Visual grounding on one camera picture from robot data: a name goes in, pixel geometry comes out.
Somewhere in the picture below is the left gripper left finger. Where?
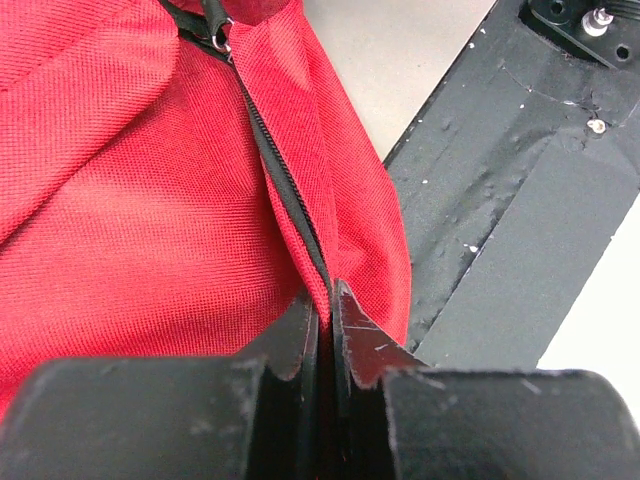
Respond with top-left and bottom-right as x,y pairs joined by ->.
1,294 -> 319,479

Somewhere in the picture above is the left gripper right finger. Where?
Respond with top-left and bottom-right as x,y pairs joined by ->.
332,281 -> 639,479

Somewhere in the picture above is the red backpack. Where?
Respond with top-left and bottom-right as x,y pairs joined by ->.
1,1 -> 411,405

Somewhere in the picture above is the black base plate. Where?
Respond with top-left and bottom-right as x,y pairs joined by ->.
386,1 -> 639,369

